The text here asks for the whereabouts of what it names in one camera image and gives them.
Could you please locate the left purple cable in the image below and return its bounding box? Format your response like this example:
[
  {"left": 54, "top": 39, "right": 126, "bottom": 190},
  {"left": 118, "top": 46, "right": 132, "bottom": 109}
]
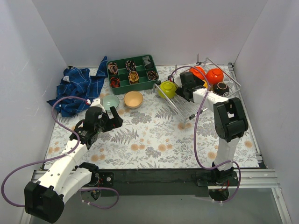
[{"left": 1, "top": 96, "right": 120, "bottom": 210}]

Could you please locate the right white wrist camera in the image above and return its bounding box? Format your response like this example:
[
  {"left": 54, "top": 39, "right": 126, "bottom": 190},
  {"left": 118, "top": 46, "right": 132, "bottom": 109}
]
[{"left": 174, "top": 76, "right": 183, "bottom": 87}]

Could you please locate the black brown bowl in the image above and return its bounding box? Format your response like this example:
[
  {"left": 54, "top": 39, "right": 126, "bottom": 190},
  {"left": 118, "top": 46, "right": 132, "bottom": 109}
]
[{"left": 212, "top": 82, "right": 229, "bottom": 97}]

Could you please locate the hair ties top left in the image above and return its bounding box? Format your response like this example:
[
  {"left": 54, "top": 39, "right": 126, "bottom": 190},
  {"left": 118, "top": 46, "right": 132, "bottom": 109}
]
[{"left": 107, "top": 61, "right": 119, "bottom": 73}]

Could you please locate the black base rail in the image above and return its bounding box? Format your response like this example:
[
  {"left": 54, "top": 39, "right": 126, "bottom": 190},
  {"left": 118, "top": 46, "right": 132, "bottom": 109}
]
[{"left": 95, "top": 168, "right": 239, "bottom": 201}]

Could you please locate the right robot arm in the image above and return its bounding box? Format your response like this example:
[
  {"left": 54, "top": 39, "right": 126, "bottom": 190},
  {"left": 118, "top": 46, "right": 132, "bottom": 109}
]
[{"left": 174, "top": 72, "right": 249, "bottom": 186}]

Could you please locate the yellow bowl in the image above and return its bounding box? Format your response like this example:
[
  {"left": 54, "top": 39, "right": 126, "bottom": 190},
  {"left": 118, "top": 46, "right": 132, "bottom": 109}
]
[{"left": 202, "top": 80, "right": 208, "bottom": 89}]

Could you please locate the metal dish rack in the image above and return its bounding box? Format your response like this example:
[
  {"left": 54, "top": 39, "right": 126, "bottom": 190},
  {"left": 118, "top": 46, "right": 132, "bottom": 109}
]
[{"left": 153, "top": 57, "right": 241, "bottom": 122}]

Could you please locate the yellow ties bottom middle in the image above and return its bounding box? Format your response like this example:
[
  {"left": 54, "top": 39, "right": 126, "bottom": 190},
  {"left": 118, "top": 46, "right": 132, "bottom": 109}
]
[{"left": 128, "top": 71, "right": 139, "bottom": 84}]

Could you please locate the beige bowl with drawing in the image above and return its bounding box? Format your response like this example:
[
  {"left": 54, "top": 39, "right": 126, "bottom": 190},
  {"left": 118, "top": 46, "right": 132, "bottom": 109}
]
[{"left": 124, "top": 91, "right": 143, "bottom": 109}]

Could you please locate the orange bowl rear left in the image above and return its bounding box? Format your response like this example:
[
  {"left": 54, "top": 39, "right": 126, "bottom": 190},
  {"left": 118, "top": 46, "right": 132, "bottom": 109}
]
[{"left": 189, "top": 66, "right": 206, "bottom": 80}]

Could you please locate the blue plaid cloth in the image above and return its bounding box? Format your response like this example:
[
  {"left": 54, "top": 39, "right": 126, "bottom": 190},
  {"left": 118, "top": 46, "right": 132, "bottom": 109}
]
[{"left": 47, "top": 56, "right": 108, "bottom": 117}]

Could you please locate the pale green ribbed bowl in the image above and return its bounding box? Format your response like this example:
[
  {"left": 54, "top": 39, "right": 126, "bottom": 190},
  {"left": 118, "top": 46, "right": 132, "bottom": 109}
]
[{"left": 102, "top": 95, "right": 120, "bottom": 111}]

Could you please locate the green compartment tray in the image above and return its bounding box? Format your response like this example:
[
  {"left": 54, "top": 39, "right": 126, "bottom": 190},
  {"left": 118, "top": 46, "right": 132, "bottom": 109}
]
[{"left": 107, "top": 55, "right": 159, "bottom": 95}]

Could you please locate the orange bowl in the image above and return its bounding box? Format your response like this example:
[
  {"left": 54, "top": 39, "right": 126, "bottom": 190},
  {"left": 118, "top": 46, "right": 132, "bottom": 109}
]
[
  {"left": 189, "top": 66, "right": 206, "bottom": 80},
  {"left": 206, "top": 68, "right": 224, "bottom": 85}
]

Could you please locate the red black ties bottom left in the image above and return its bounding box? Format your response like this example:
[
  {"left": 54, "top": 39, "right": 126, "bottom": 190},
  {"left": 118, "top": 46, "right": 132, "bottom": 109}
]
[{"left": 110, "top": 77, "right": 120, "bottom": 88}]

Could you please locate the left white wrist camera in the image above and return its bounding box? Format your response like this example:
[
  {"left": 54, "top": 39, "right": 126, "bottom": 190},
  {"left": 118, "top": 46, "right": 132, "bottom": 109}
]
[{"left": 90, "top": 98, "right": 101, "bottom": 108}]

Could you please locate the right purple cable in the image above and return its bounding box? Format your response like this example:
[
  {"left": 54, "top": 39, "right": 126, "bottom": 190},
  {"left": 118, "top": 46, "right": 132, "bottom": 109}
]
[{"left": 170, "top": 66, "right": 241, "bottom": 203}]

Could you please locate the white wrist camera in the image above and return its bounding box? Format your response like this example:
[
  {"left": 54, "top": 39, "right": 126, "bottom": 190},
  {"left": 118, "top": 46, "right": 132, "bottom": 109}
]
[
  {"left": 174, "top": 76, "right": 183, "bottom": 87},
  {"left": 90, "top": 98, "right": 101, "bottom": 108}
]

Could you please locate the brown ties bottom right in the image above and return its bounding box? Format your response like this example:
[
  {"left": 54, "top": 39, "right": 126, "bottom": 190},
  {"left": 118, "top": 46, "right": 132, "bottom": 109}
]
[{"left": 147, "top": 70, "right": 158, "bottom": 81}]

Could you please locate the lime green bowl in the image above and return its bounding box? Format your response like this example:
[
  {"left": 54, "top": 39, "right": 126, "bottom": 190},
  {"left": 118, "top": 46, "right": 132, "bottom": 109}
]
[{"left": 158, "top": 81, "right": 177, "bottom": 98}]

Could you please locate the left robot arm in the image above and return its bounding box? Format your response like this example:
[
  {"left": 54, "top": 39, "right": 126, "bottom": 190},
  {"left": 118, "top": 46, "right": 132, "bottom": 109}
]
[{"left": 24, "top": 98, "right": 123, "bottom": 224}]

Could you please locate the purple cable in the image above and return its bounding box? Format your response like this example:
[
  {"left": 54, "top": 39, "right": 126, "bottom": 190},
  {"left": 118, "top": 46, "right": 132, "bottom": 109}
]
[
  {"left": 1, "top": 96, "right": 120, "bottom": 210},
  {"left": 170, "top": 66, "right": 241, "bottom": 203}
]

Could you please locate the orange bowl rear right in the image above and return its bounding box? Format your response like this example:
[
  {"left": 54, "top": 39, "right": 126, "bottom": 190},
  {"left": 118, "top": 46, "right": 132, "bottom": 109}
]
[{"left": 206, "top": 68, "right": 224, "bottom": 85}]

